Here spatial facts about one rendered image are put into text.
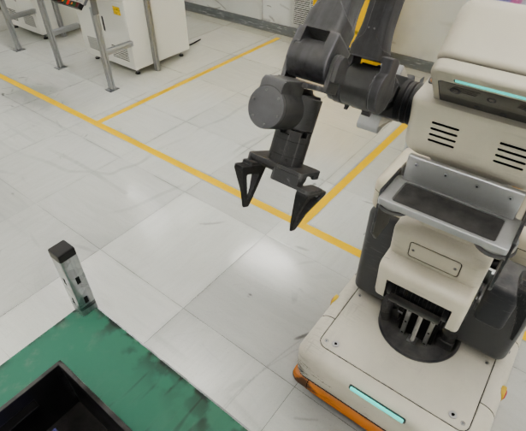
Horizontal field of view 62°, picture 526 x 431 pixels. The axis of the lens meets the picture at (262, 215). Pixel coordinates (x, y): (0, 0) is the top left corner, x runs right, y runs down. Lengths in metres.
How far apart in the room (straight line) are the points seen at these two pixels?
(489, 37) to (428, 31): 3.44
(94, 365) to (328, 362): 0.93
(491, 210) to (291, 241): 1.46
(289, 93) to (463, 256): 0.61
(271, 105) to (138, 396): 0.47
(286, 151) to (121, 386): 0.44
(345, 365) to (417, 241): 0.61
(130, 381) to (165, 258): 1.52
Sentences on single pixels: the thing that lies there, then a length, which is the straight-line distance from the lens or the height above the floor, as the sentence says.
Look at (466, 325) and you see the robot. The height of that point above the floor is 0.40.
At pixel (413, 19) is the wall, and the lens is 4.28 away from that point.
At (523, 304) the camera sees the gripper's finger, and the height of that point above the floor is 1.17.
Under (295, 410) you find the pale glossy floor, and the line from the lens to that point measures 1.75.
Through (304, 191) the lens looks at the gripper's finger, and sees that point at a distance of 0.64.
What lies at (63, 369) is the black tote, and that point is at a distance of 0.65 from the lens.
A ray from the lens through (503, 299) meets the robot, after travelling 1.24.
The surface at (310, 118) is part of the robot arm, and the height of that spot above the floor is 1.27.
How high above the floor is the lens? 1.58
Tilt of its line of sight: 41 degrees down
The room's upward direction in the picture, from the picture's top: straight up
